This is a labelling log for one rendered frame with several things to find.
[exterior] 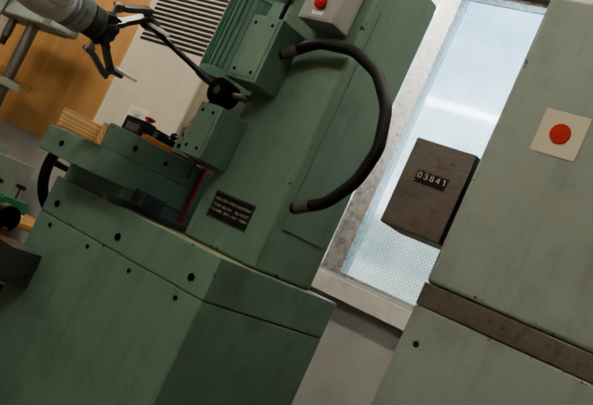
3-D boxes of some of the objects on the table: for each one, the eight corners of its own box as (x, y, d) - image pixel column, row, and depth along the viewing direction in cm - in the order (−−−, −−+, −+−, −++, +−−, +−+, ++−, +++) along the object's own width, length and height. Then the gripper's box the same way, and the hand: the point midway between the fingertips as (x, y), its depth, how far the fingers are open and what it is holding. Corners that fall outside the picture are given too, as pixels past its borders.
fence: (260, 223, 215) (268, 205, 216) (265, 225, 214) (273, 206, 215) (99, 145, 169) (110, 122, 169) (103, 146, 168) (115, 123, 168)
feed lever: (240, 124, 174) (139, 37, 203) (257, 101, 173) (153, 18, 202) (226, 115, 170) (125, 28, 199) (243, 92, 169) (140, 8, 198)
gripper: (60, 67, 178) (127, 104, 195) (124, -23, 176) (187, 22, 192) (47, 53, 183) (114, 90, 200) (109, -35, 180) (172, 10, 197)
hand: (146, 55), depth 195 cm, fingers open, 13 cm apart
